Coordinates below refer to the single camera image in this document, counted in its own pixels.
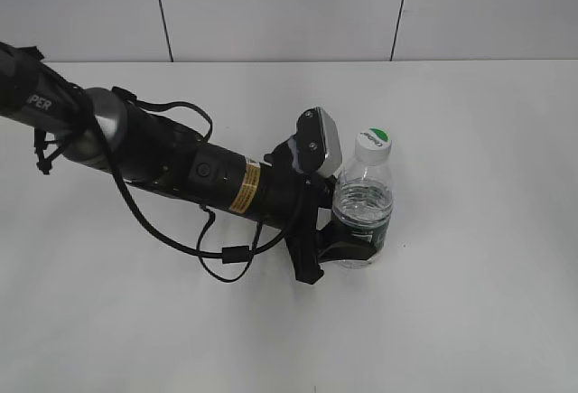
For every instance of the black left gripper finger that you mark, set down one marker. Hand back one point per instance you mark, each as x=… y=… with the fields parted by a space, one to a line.
x=341 y=242

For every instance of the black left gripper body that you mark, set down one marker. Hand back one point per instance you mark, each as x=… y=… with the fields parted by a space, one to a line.
x=300 y=195

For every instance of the clear Cestbon water bottle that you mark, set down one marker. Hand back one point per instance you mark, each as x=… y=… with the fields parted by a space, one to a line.
x=363 y=204

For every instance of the white green bottle cap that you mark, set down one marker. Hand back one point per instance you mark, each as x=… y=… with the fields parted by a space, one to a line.
x=372 y=146

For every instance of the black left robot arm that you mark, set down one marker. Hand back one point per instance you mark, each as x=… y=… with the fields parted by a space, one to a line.
x=113 y=131

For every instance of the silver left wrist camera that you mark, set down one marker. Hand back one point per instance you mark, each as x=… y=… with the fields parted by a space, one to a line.
x=316 y=144

